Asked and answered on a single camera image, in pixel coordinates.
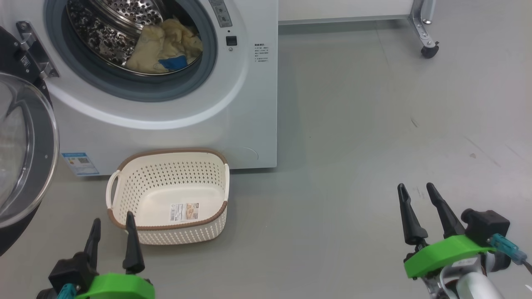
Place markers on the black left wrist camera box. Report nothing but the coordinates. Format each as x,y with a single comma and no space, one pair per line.
70,270

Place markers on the metal leg with black caster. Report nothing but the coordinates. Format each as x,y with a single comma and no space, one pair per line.
426,37

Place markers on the cream perforated laundry basket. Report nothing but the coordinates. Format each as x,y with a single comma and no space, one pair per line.
187,234

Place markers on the perforated steel washer drum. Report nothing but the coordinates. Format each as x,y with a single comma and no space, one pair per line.
104,37

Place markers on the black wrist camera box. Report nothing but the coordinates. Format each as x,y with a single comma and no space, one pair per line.
486,224
70,270

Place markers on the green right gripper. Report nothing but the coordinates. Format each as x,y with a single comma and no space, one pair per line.
442,253

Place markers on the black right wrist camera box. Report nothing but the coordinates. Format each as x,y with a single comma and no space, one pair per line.
486,224

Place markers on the blue energy label sticker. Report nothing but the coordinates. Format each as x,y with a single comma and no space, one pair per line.
81,164

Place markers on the metal door hinge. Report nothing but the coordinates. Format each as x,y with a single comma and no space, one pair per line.
37,54

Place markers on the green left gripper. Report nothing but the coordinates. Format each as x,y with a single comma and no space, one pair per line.
120,286

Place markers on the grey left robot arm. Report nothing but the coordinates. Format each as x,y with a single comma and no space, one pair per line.
46,295

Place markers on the grey warning label sticker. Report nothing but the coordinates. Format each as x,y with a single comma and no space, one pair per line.
221,12

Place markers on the white front-load washing machine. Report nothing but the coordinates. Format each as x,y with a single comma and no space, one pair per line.
249,116

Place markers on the printed basket product sticker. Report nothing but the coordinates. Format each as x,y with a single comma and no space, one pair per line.
184,211

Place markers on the washing machine door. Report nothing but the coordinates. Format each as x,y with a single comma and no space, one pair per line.
45,153

